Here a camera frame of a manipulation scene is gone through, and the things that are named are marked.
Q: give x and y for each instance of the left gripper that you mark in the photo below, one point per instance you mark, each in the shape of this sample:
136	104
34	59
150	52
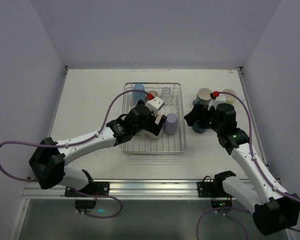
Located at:
154	122

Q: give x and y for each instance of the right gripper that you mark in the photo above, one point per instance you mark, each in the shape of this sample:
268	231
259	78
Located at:
200	117

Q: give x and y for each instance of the dark blue mug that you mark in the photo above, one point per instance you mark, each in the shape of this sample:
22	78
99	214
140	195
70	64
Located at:
198	127

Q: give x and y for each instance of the lavender tumbler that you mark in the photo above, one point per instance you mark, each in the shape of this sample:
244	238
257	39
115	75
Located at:
171	124

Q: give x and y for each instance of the white floral mug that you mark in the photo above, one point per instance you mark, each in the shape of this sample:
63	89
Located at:
150	134

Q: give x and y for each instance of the teal grey mug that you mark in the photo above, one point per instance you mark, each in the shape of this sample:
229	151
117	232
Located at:
203	97

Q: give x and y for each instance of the light green mug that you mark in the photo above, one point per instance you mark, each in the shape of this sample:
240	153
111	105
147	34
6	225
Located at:
229	97

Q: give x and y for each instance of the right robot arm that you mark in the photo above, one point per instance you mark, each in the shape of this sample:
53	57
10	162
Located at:
270	205

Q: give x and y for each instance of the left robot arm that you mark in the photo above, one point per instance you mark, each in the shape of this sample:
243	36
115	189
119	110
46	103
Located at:
50	161

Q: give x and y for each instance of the beige speckled cup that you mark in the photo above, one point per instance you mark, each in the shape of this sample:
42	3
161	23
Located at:
152	94

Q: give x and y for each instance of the clear glass cup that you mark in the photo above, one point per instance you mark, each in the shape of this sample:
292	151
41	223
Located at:
166	95

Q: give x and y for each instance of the light blue tumbler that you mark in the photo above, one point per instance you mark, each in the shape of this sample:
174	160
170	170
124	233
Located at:
138	93

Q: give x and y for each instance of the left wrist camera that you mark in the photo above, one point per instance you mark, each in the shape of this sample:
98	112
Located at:
155	105

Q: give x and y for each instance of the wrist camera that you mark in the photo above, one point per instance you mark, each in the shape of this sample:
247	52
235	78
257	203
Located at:
221	99
155	105

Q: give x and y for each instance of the wire dish rack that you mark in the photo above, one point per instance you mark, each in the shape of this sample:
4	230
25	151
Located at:
167	144

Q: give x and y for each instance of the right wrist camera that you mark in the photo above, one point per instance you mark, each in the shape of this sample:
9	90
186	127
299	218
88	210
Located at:
221	99

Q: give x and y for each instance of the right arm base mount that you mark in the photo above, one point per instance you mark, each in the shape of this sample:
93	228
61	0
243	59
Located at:
212	188

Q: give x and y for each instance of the aluminium rail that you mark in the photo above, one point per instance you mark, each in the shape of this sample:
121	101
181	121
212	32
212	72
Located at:
125	189

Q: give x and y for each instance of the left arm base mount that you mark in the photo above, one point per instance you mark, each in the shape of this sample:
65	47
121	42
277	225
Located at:
97	188

